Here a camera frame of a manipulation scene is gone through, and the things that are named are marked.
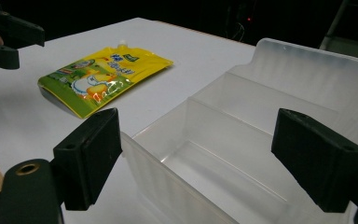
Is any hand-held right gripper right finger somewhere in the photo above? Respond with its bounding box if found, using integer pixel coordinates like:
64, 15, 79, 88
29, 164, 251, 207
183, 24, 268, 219
270, 107, 358, 214

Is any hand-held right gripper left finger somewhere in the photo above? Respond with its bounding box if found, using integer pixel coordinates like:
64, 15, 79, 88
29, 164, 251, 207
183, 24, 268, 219
52, 106, 123, 212

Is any translucent plastic storage box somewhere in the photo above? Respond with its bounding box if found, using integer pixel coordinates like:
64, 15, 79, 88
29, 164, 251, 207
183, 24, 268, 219
120, 37, 358, 224

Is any yellow green spouted drink pouch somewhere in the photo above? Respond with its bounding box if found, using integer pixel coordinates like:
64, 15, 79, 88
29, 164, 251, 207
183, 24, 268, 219
36, 39, 174, 120

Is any grey metal stand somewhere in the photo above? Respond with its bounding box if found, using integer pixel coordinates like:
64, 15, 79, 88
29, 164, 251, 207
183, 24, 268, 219
318, 0, 358, 64

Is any thin pale cable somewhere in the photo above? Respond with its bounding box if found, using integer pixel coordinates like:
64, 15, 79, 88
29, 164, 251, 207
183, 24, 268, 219
227, 21, 246, 42

